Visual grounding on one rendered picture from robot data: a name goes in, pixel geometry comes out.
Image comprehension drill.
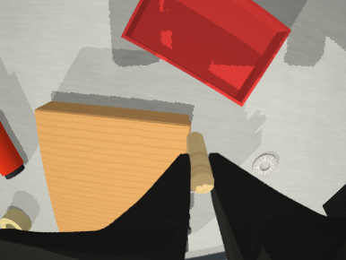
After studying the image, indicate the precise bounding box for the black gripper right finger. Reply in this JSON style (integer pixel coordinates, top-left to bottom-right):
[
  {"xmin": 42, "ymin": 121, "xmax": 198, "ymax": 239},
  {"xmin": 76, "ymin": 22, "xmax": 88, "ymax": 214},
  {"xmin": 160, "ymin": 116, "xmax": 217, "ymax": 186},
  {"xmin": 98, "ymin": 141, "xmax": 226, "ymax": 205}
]
[{"xmin": 209, "ymin": 152, "xmax": 346, "ymax": 260}]

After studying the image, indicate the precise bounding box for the tan wooden dowel pin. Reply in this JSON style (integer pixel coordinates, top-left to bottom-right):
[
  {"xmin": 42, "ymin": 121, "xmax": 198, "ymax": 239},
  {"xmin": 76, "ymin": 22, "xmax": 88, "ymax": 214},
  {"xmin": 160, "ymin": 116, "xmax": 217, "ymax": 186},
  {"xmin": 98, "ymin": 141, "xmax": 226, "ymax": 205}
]
[{"xmin": 186, "ymin": 132, "xmax": 214, "ymax": 194}]

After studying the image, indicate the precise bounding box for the tan short cylinder with hole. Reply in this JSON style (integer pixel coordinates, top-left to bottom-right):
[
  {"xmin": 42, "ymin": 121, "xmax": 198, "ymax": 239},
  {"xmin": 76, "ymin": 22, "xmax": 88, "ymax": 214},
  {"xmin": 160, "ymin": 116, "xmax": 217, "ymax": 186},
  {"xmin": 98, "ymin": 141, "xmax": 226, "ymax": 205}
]
[{"xmin": 0, "ymin": 209, "xmax": 31, "ymax": 230}]

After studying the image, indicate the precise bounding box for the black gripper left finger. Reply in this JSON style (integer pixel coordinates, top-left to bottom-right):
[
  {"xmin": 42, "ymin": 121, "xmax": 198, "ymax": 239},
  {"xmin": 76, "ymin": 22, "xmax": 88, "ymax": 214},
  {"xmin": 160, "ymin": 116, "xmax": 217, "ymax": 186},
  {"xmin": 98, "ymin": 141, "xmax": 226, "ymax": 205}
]
[{"xmin": 0, "ymin": 153, "xmax": 191, "ymax": 260}]

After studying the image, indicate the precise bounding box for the light wooden board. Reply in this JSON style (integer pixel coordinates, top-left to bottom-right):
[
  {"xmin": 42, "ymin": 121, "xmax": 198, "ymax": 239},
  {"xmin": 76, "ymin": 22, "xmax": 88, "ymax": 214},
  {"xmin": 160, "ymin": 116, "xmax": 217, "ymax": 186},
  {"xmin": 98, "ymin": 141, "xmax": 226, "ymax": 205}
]
[{"xmin": 35, "ymin": 101, "xmax": 191, "ymax": 232}]

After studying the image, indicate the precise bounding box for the red open tray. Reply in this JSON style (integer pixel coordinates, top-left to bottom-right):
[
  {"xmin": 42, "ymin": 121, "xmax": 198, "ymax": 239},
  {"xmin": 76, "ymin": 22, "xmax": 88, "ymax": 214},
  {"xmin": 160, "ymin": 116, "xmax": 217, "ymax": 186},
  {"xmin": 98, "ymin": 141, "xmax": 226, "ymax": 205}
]
[{"xmin": 121, "ymin": 0, "xmax": 291, "ymax": 107}]

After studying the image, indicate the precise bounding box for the red screwdriver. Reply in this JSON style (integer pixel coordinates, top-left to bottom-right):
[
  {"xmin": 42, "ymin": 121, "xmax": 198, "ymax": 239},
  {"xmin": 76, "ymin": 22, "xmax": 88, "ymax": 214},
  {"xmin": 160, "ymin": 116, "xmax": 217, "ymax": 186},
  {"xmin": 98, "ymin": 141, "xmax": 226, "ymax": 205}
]
[{"xmin": 0, "ymin": 121, "xmax": 25, "ymax": 179}]

